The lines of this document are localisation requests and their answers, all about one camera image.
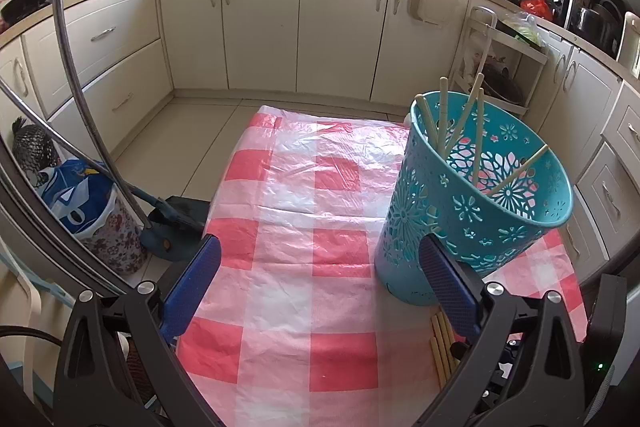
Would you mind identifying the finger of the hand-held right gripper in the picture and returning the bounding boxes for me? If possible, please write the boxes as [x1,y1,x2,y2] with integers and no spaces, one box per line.
[481,333,534,414]

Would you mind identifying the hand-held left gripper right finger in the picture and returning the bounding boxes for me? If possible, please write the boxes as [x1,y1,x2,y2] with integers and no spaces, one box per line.
[418,233,587,427]

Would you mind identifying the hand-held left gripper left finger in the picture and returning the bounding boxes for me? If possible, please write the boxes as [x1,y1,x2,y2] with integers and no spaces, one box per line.
[52,233,223,427]

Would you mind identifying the light wooden chopstick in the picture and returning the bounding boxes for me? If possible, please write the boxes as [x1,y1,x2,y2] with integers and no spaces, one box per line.
[429,318,447,384]
[486,145,550,196]
[414,93,446,156]
[445,73,486,160]
[438,77,448,158]
[439,310,458,360]
[474,88,487,182]

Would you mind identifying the bundle of wooden chopsticks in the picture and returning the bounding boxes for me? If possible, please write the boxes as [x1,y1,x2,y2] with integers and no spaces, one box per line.
[433,314,453,375]

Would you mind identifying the teal perforated plastic basket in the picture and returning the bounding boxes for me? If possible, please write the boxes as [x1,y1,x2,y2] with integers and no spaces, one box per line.
[374,91,575,307]

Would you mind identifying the floral patterned bin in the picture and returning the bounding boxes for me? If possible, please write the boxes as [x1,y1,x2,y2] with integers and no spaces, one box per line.
[75,187,148,278]

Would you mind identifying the red white checked tablecloth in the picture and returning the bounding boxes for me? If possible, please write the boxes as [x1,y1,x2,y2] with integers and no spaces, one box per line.
[175,104,588,427]

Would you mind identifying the white drawer cabinet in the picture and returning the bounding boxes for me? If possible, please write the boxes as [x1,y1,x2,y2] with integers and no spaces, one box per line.
[565,82,640,263]

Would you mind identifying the blue white plastic bag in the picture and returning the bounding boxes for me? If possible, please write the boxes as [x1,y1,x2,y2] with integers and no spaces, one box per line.
[37,159,118,238]

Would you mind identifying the dark wok in cart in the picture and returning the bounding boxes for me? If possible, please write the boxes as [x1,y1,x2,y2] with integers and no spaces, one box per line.
[477,63,527,106]

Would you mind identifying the black mesh bag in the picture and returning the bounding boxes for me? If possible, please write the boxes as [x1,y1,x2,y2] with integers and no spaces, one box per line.
[11,116,60,185]

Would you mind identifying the white trolley cart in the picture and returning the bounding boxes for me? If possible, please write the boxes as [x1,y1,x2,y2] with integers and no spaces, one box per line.
[450,6,550,120]

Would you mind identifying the bag of green vegetables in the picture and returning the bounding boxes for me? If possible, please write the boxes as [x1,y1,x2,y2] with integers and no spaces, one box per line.
[501,11,552,48]

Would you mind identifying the cream lower kitchen cabinets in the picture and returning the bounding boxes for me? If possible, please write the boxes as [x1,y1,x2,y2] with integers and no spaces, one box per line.
[0,0,623,188]

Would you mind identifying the white electric water boiler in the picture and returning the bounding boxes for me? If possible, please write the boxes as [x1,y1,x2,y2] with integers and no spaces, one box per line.
[616,11,640,76]

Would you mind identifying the black cooking pot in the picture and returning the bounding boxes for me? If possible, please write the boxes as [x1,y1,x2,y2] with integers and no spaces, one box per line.
[570,0,625,58]

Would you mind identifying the red plastic bag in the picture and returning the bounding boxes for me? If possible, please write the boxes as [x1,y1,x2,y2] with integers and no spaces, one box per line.
[520,0,554,22]

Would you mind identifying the black frying pan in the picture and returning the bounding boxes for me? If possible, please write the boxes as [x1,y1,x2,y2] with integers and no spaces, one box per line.
[0,0,54,26]

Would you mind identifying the black cable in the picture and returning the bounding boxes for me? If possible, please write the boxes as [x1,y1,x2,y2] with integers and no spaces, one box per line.
[0,326,65,344]

